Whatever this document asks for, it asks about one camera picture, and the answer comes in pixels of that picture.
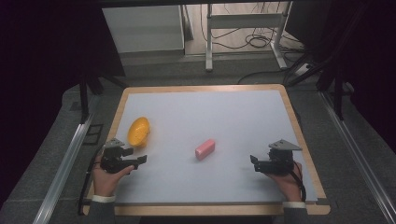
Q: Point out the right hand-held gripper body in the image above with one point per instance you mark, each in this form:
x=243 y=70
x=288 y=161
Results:
x=280 y=160

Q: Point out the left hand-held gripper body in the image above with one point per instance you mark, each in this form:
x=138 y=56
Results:
x=112 y=158

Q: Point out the orange-yellow plush fruit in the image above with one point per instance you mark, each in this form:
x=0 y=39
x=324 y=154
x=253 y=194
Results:
x=138 y=132

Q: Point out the pink soap bar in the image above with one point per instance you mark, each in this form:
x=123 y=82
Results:
x=205 y=149

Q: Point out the person's left hand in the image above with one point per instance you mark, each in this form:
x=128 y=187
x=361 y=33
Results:
x=106 y=182

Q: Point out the person's right hand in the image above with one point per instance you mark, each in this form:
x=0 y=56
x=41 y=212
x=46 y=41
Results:
x=289 y=186

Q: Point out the black metal stand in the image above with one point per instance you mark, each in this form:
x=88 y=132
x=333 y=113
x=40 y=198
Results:
x=84 y=96
x=337 y=90

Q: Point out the white power strip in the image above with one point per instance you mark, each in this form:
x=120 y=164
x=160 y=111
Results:
x=304 y=70

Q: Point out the dark curtain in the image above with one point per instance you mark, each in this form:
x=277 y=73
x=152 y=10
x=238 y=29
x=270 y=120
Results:
x=46 y=62
x=373 y=62

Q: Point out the white cabinet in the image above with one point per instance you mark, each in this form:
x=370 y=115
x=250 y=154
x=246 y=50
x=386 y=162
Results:
x=143 y=29

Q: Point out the aluminium rail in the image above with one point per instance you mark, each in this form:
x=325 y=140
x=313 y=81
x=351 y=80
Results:
x=62 y=174
x=358 y=155

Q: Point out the white board with wooden frame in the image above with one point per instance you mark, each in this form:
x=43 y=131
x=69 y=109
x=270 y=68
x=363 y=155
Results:
x=211 y=115

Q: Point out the white metal desk frame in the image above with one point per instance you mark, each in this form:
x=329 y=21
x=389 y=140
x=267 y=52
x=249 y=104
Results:
x=243 y=21

